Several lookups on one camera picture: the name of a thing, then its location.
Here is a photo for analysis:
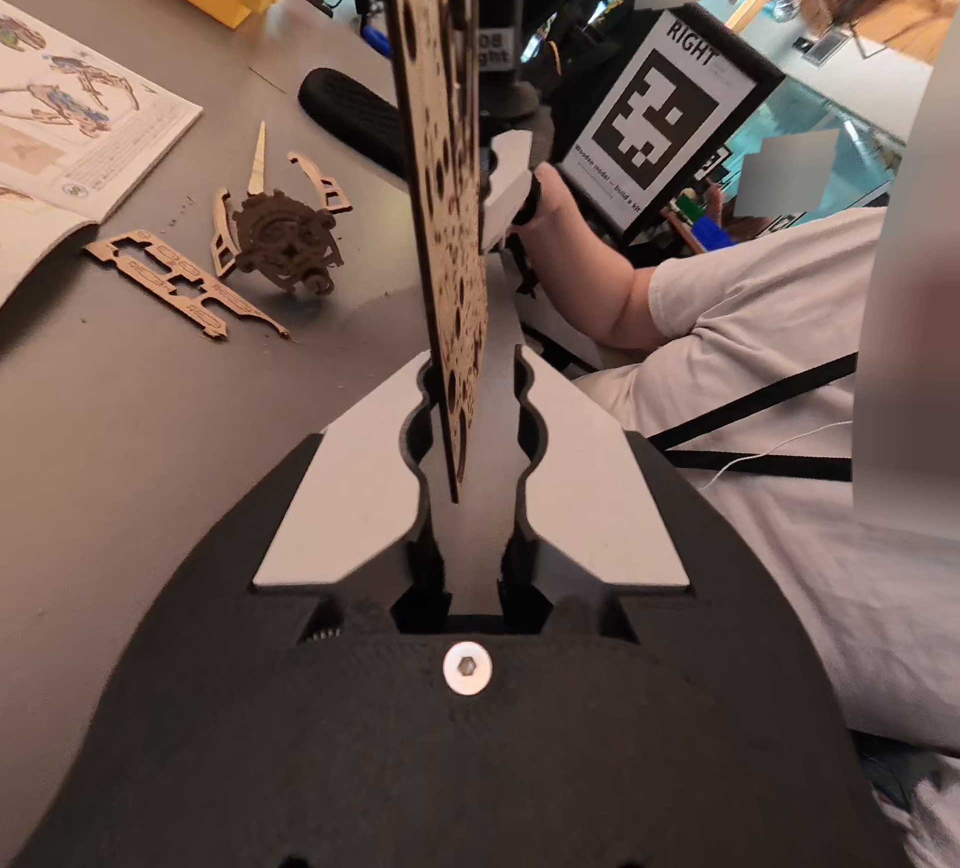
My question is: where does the flat slotted wooden part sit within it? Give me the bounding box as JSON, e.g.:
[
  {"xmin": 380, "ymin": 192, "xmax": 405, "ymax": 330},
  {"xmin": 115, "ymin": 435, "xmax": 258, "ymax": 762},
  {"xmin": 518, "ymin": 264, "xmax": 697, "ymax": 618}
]
[{"xmin": 82, "ymin": 230, "xmax": 292, "ymax": 342}]

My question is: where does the black textured oblong pad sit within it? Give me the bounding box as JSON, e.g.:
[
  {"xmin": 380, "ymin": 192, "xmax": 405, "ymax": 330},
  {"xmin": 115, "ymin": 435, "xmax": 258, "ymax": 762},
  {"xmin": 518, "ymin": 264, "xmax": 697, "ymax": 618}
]
[{"xmin": 297, "ymin": 67, "xmax": 410, "ymax": 179}]

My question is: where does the white air vent grille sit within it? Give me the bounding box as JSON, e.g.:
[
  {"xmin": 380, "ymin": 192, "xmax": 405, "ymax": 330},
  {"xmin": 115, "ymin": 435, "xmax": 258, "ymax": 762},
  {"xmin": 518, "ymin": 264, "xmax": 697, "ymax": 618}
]
[{"xmin": 793, "ymin": 30, "xmax": 850, "ymax": 64}]

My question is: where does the laser-cut wooden parts sheet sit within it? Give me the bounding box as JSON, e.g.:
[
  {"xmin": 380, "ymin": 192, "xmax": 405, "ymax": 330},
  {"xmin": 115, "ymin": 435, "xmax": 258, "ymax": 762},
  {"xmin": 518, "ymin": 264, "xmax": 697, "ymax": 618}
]
[{"xmin": 372, "ymin": 0, "xmax": 490, "ymax": 506}]

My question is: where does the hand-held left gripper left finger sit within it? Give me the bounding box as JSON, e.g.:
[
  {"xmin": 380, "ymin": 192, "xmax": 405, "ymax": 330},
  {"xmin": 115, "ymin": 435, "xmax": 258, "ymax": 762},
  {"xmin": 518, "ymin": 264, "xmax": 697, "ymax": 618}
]
[{"xmin": 252, "ymin": 350, "xmax": 436, "ymax": 591}]

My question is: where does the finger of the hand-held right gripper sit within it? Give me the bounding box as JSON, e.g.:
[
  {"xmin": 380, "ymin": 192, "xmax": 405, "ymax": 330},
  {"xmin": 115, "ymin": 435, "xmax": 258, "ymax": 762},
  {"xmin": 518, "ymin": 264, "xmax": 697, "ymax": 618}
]
[{"xmin": 482, "ymin": 131, "xmax": 539, "ymax": 255}]

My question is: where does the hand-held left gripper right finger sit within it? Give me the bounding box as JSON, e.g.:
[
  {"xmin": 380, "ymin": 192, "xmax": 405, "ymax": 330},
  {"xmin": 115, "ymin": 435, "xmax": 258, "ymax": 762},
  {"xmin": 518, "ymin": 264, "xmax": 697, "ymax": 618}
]
[{"xmin": 513, "ymin": 345, "xmax": 691, "ymax": 590}]

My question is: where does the black strap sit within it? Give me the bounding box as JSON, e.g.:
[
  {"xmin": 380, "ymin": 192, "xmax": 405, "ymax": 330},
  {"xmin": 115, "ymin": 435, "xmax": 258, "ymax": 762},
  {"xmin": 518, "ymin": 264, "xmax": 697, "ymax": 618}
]
[
  {"xmin": 648, "ymin": 352, "xmax": 858, "ymax": 452},
  {"xmin": 667, "ymin": 449, "xmax": 854, "ymax": 483}
]

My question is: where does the illustrated instruction booklet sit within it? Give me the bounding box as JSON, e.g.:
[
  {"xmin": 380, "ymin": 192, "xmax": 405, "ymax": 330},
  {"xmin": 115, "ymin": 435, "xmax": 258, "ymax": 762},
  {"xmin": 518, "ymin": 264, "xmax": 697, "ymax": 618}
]
[{"xmin": 0, "ymin": 0, "xmax": 204, "ymax": 310}]

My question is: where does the thin white cable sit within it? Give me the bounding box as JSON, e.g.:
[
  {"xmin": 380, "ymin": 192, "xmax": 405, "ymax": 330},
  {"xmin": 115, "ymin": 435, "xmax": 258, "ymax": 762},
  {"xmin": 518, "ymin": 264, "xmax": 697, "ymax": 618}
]
[{"xmin": 697, "ymin": 420, "xmax": 856, "ymax": 492}]

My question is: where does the person's right forearm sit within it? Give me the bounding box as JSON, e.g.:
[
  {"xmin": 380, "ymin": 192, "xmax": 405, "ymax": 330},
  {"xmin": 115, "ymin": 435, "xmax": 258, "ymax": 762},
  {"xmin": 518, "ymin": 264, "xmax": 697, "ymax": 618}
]
[{"xmin": 547, "ymin": 230, "xmax": 665, "ymax": 353}]

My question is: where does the person's right hand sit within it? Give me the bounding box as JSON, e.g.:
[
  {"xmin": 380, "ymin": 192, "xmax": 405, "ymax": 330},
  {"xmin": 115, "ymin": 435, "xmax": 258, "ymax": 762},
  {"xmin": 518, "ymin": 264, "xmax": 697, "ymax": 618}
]
[{"xmin": 536, "ymin": 163, "xmax": 601, "ymax": 254}]

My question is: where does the wooden gear model assembly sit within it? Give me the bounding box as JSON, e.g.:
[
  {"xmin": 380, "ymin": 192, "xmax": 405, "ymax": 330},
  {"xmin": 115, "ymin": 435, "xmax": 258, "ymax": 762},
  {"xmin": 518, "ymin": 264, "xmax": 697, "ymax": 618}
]
[{"xmin": 210, "ymin": 120, "xmax": 354, "ymax": 299}]

